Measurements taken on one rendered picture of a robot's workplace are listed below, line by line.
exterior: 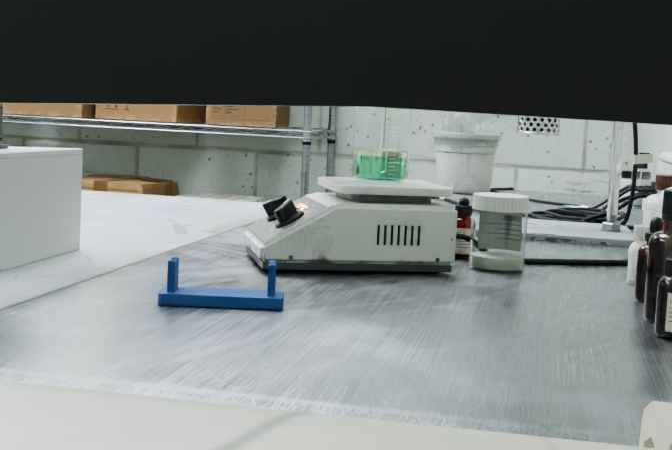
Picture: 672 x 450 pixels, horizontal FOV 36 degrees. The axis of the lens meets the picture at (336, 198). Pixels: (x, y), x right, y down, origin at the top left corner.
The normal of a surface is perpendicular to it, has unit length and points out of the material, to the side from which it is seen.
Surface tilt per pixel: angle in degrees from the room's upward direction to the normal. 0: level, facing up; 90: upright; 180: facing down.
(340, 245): 90
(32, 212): 90
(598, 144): 90
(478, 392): 0
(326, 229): 90
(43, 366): 0
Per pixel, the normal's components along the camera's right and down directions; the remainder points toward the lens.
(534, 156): -0.20, 0.07
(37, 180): 0.98, 0.07
